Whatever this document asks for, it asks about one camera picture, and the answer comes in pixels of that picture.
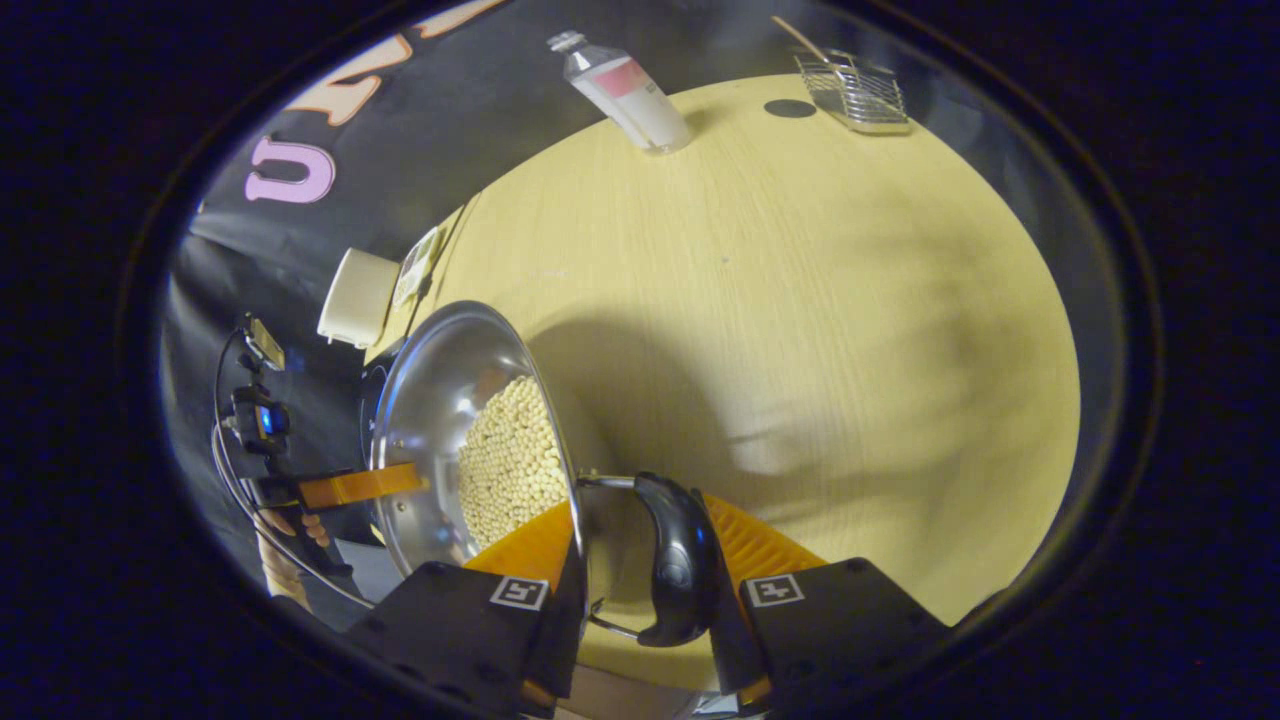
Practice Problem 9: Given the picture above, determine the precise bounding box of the thin wooden stick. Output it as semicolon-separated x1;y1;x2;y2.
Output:
770;15;831;64

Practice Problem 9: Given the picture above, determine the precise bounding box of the white plastic box appliance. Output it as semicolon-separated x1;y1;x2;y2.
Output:
317;247;402;350

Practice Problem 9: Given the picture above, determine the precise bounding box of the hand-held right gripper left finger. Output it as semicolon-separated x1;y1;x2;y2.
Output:
345;498;593;719

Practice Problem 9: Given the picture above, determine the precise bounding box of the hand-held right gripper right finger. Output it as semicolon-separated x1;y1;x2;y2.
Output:
695;492;953;719

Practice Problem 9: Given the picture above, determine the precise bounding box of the black induction cooktop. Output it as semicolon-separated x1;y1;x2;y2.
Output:
358;338;406;471

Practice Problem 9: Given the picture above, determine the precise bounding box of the clear bottle with pink label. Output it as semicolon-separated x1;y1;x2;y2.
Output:
546;30;693;155

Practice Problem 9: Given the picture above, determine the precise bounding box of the pile of soybeans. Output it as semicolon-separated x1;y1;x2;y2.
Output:
457;375;571;553

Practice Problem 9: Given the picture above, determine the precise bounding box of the small white seasoning tray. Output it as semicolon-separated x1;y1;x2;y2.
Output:
393;227;443;309

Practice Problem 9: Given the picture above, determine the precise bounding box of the small metal wire basket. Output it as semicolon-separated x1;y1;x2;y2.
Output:
795;50;911;136

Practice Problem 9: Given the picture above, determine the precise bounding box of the black backdrop cloth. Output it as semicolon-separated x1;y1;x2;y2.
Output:
160;0;1061;601

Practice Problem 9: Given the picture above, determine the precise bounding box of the steel pot with black handles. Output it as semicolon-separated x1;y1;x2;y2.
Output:
368;300;723;651

